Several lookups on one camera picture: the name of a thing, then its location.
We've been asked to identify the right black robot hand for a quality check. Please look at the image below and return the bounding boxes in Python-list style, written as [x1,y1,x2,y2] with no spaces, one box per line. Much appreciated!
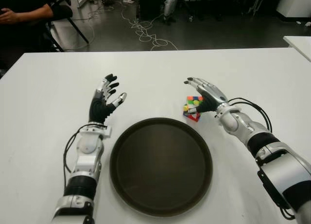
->
[184,77,229,115]

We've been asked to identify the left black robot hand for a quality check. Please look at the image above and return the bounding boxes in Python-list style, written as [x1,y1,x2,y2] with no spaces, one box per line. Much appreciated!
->
[88,73,127,124]

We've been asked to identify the multicoloured Rubik's cube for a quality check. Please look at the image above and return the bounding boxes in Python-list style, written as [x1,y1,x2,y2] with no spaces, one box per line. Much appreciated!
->
[182,95,204,122]

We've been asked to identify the dark brown round plate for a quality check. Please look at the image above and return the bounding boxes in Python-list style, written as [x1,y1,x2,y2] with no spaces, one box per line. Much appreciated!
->
[109,117,214,217]

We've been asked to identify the grey folded tripod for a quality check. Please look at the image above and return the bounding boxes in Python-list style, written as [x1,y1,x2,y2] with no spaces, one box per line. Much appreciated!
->
[244,0,264,16]

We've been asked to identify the silver humanoid robot legs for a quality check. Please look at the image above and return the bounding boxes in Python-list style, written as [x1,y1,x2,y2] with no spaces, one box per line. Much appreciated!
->
[163,0,181,25]

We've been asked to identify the white side table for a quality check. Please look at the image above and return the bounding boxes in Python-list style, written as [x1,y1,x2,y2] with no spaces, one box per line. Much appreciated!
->
[283,35,311,63]

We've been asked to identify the black office chair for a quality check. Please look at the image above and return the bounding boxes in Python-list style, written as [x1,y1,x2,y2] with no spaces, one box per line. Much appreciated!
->
[41,0,89,52]

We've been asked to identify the black cabinet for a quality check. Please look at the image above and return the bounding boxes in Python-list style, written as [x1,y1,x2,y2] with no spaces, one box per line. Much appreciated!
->
[138,0,165,20]

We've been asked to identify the white machine base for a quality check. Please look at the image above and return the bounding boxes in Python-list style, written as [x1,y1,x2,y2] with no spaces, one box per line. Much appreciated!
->
[276,0,311,22]

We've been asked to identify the seated person in black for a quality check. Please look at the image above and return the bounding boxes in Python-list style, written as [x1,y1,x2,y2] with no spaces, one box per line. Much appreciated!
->
[0,0,54,71]

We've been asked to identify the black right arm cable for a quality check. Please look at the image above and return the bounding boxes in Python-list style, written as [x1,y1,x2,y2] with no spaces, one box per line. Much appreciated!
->
[228,97,273,133]

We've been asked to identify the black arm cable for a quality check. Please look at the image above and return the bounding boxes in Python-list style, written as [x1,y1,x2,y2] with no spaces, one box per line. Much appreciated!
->
[228,97,273,133]
[63,124,86,185]

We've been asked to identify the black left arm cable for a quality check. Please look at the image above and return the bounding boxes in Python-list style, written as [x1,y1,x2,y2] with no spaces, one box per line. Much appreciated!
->
[63,124,86,185]

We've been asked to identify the tangled white floor cable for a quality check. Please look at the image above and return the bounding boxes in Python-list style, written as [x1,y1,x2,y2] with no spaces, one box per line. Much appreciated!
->
[121,4,179,52]

